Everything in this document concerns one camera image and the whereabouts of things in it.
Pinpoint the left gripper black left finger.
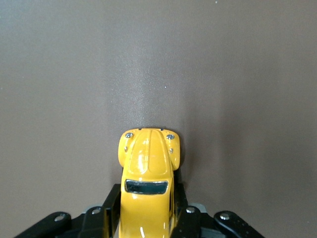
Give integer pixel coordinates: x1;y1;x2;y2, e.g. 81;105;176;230
14;183;122;238

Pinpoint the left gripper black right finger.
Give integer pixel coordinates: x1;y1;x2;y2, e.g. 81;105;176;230
170;182;266;238

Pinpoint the yellow beetle toy car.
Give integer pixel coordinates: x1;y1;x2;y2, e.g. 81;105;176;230
116;127;183;238

